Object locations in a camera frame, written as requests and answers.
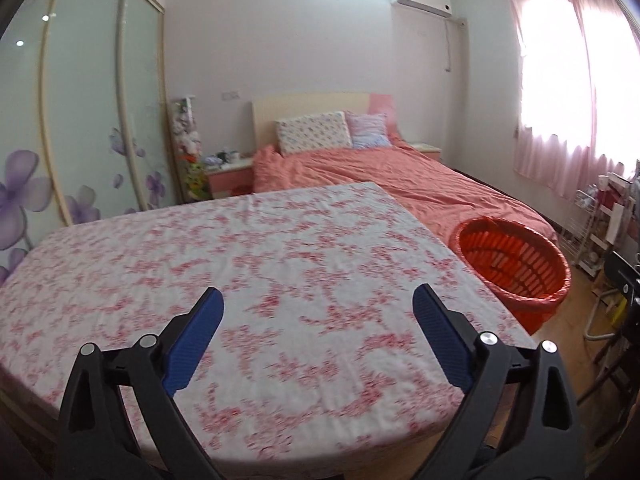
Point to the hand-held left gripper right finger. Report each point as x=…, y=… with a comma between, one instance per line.
x=442, y=335

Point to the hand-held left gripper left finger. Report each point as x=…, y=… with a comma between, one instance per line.
x=195, y=340

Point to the orange plastic basket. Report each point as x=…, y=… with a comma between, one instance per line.
x=525, y=305

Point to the pink floral tablecloth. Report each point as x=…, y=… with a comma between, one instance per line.
x=300, y=260

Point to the green plush toy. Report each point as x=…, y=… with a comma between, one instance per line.
x=195, y=182

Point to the orange duvet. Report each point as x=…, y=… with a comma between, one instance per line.
x=400, y=180

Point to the pink nightstand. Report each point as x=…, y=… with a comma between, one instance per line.
x=230, y=180

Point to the yellow tub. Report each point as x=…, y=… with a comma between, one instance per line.
x=621, y=312

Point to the beige nightstand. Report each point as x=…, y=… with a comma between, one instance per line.
x=429, y=151

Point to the white mug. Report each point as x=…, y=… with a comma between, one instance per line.
x=232, y=157

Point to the dark wooden chair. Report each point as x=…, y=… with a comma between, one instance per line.
x=620, y=270

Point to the pink sheer curtain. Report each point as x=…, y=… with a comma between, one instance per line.
x=615, y=170
x=540, y=160

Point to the plush toy display tube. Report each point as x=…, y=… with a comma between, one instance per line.
x=186, y=130

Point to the white shelf trolley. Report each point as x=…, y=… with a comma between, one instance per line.
x=617, y=205

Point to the striped pink pillow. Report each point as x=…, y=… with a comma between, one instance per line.
x=367, y=130

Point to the floral pillow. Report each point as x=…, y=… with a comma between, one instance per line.
x=312, y=132

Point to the floral glass wardrobe doors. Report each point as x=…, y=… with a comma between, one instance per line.
x=85, y=110

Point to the beige and pink headboard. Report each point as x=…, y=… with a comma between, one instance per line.
x=310, y=102

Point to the air conditioner pipe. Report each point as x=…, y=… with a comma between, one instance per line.
x=448, y=45

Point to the white tube frame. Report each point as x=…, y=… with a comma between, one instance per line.
x=592, y=320

